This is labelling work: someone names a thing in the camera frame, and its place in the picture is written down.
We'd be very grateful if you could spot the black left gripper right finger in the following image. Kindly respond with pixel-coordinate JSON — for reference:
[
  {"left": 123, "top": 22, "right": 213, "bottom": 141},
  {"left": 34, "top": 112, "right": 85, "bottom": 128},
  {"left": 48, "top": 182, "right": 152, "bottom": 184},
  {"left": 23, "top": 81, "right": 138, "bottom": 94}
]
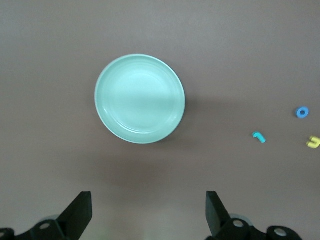
[{"left": 206, "top": 191, "right": 302, "bottom": 240}]

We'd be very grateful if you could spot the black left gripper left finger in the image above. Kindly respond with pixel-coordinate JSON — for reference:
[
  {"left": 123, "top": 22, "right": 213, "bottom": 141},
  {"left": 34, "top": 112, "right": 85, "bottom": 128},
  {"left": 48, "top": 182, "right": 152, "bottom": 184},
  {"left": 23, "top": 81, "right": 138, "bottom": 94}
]
[{"left": 0, "top": 191, "right": 93, "bottom": 240}]

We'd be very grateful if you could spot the cyan foam letter l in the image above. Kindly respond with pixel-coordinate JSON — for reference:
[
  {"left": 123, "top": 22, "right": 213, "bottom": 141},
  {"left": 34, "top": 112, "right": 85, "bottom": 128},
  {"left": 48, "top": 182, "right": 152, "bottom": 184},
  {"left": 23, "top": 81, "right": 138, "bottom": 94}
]
[{"left": 251, "top": 131, "right": 267, "bottom": 144}]

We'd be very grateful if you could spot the blue foam letter o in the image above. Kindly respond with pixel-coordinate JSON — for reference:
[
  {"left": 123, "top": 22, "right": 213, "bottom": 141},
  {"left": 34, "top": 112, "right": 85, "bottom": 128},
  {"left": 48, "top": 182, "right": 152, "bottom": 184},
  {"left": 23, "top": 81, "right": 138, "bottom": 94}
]
[{"left": 295, "top": 106, "right": 311, "bottom": 120}]

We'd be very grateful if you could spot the yellow foam letter u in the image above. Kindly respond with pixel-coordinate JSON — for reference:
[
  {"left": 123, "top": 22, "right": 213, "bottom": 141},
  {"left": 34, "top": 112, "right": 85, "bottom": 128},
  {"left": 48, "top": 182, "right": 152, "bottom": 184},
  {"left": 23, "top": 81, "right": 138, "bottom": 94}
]
[{"left": 305, "top": 135, "right": 320, "bottom": 149}]

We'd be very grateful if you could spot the pale green round plate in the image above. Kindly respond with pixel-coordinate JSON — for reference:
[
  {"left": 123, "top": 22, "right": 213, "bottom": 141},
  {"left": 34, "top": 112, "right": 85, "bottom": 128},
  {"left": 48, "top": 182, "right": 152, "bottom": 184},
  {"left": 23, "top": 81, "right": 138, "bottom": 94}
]
[{"left": 94, "top": 53, "right": 187, "bottom": 145}]

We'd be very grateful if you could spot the brown table cover sheet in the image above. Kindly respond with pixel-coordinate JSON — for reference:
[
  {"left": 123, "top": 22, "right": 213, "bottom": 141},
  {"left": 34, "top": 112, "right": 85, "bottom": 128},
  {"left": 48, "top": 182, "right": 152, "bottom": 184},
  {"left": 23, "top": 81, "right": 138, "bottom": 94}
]
[{"left": 0, "top": 0, "right": 320, "bottom": 240}]

